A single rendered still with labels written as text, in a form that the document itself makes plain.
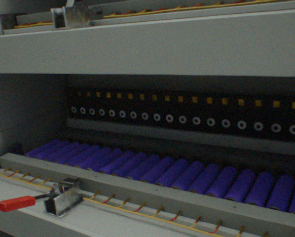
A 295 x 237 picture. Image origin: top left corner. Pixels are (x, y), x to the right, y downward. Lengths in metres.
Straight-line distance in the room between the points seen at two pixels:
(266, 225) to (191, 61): 0.15
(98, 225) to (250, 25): 0.23
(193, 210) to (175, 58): 0.15
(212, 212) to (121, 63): 0.16
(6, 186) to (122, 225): 0.19
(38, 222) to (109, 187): 0.09
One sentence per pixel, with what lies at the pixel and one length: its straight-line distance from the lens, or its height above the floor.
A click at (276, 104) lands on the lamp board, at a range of 0.40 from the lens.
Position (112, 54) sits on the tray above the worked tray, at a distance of 0.31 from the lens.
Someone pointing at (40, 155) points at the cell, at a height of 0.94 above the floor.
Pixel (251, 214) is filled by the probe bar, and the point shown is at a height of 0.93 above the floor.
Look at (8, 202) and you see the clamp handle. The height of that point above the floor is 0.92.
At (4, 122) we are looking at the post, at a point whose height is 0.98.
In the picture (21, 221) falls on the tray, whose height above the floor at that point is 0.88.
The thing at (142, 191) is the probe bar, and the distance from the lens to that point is 0.35.
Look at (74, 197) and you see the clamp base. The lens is 0.39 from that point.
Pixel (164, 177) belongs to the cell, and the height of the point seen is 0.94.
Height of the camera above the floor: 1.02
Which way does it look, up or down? 3 degrees down
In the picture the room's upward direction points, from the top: 4 degrees clockwise
